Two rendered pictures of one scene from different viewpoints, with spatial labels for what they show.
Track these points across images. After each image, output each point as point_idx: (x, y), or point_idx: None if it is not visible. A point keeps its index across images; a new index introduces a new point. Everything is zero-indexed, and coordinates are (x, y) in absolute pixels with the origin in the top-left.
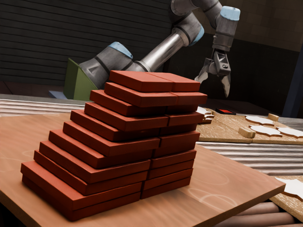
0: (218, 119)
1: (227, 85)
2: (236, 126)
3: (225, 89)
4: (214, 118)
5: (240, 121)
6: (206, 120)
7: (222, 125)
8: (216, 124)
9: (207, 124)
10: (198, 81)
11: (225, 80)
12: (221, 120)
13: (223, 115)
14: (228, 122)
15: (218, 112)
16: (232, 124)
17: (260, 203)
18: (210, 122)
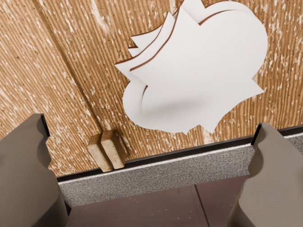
0: (85, 116)
1: (11, 156)
2: (24, 67)
3: (35, 133)
4: (95, 121)
5: (9, 128)
6: (155, 29)
7: (85, 41)
8: (105, 56)
9: (145, 29)
10: (289, 155)
11: (4, 203)
12: (73, 117)
13: (59, 161)
14: (52, 97)
15: (65, 202)
16: (38, 89)
17: None
18: (129, 47)
